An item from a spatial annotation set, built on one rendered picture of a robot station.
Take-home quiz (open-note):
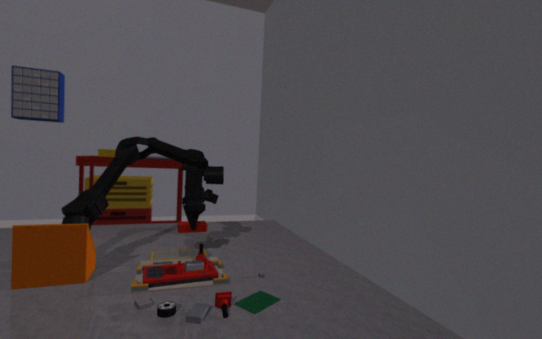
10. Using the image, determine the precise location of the black toy tyre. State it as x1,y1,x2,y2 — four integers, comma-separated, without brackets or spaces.
157,301,176,318

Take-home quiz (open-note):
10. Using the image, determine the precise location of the green flat rectangular mat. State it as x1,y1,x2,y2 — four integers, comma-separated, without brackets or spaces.
235,290,281,314

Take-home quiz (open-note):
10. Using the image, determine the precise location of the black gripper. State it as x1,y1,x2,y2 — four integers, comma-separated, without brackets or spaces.
183,183,205,230

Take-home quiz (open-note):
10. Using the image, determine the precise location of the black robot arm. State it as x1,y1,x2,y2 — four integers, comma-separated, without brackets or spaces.
61,137,224,228

